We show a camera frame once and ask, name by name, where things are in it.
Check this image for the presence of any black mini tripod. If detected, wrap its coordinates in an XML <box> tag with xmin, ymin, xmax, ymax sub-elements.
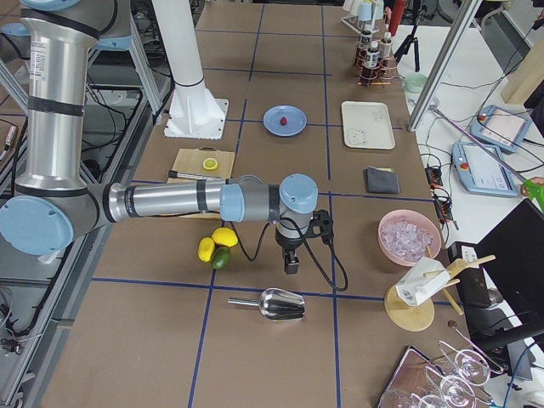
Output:
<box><xmin>394</xmin><ymin>1</ymin><xmax>427</xmax><ymax>72</ymax></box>

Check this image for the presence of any dark drink bottle three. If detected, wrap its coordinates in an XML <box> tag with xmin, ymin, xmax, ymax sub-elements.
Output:
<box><xmin>358</xmin><ymin>29</ymin><xmax>372</xmax><ymax>61</ymax></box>

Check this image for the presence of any pink bowl with ice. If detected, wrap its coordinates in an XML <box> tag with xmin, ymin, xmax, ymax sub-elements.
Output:
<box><xmin>377</xmin><ymin>209</ymin><xmax>442</xmax><ymax>266</ymax></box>

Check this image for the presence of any red bottle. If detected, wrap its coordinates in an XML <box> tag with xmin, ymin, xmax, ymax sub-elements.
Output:
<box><xmin>388</xmin><ymin>0</ymin><xmax>408</xmax><ymax>37</ymax></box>

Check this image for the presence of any blue plate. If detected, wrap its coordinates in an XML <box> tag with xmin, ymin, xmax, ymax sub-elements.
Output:
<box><xmin>263</xmin><ymin>105</ymin><xmax>307</xmax><ymax>137</ymax></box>

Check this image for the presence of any white paper carton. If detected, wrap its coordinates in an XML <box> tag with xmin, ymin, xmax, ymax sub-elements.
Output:
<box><xmin>395</xmin><ymin>257</ymin><xmax>450</xmax><ymax>307</ymax></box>

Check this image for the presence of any cream bear tray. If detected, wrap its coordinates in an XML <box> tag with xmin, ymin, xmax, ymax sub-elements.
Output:
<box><xmin>341</xmin><ymin>101</ymin><xmax>395</xmax><ymax>150</ymax></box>

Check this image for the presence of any metal scoop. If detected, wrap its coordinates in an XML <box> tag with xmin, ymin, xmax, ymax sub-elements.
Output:
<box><xmin>228</xmin><ymin>288</ymin><xmax>306</xmax><ymax>321</ymax></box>

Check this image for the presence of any wooden cutting board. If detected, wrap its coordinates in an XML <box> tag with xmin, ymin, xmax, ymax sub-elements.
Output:
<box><xmin>166</xmin><ymin>147</ymin><xmax>236</xmax><ymax>220</ymax></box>

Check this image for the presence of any wooden stand base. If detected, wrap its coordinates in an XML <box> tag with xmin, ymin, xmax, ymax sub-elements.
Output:
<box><xmin>384</xmin><ymin>255</ymin><xmax>496</xmax><ymax>332</ymax></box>

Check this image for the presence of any green avocado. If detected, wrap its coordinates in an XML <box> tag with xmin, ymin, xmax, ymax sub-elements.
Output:
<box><xmin>211</xmin><ymin>246</ymin><xmax>231</xmax><ymax>270</ymax></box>

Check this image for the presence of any dark drink bottle two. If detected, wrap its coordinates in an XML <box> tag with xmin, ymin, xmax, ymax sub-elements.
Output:
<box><xmin>364</xmin><ymin>41</ymin><xmax>379</xmax><ymax>81</ymax></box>

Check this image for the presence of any lemon half slice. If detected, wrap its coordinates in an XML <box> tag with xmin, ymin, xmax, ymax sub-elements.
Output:
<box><xmin>202</xmin><ymin>157</ymin><xmax>218</xmax><ymax>172</ymax></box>

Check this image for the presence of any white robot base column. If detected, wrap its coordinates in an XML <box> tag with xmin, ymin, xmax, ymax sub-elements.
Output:
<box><xmin>152</xmin><ymin>0</ymin><xmax>229</xmax><ymax>140</ymax></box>

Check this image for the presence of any green bowl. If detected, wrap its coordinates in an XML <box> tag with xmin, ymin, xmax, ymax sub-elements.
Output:
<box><xmin>404</xmin><ymin>72</ymin><xmax>428</xmax><ymax>94</ymax></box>

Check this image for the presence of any copper wire bottle rack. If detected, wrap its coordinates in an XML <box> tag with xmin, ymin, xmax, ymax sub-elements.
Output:
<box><xmin>354</xmin><ymin>48</ymin><xmax>398</xmax><ymax>87</ymax></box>

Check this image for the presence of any far tablet blue case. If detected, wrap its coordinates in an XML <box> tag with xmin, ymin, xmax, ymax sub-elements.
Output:
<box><xmin>471</xmin><ymin>105</ymin><xmax>532</xmax><ymax>154</ymax></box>

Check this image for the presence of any whole yellow lemon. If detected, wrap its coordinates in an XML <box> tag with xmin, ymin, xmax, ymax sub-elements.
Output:
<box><xmin>212</xmin><ymin>227</ymin><xmax>239</xmax><ymax>247</ymax></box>

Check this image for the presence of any grey folded cloth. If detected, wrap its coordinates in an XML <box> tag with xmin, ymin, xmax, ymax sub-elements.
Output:
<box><xmin>364</xmin><ymin>167</ymin><xmax>400</xmax><ymax>194</ymax></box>

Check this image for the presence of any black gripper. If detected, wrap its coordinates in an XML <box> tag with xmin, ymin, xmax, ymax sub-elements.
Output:
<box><xmin>275</xmin><ymin>209</ymin><xmax>332</xmax><ymax>275</ymax></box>

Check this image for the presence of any wine glass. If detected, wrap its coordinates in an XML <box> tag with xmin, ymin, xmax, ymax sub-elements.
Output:
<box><xmin>438</xmin><ymin>340</ymin><xmax>490</xmax><ymax>386</ymax></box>

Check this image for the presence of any aluminium frame post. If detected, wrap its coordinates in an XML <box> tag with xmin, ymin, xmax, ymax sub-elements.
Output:
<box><xmin>407</xmin><ymin>0</ymin><xmax>482</xmax><ymax>132</ymax></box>

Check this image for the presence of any white wire cup rack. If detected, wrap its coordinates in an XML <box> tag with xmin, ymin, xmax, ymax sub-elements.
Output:
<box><xmin>341</xmin><ymin>0</ymin><xmax>385</xmax><ymax>33</ymax></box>

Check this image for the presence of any near tablet blue case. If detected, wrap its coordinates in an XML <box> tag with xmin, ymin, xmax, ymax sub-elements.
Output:
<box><xmin>451</xmin><ymin>141</ymin><xmax>519</xmax><ymax>197</ymax></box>

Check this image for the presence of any tablet blue case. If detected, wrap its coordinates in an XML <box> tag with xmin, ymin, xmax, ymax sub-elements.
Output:
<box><xmin>451</xmin><ymin>141</ymin><xmax>519</xmax><ymax>197</ymax></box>
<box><xmin>471</xmin><ymin>105</ymin><xmax>532</xmax><ymax>154</ymax></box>

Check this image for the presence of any black monitor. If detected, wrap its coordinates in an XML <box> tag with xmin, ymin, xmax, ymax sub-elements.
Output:
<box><xmin>474</xmin><ymin>199</ymin><xmax>543</xmax><ymax>350</ymax></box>

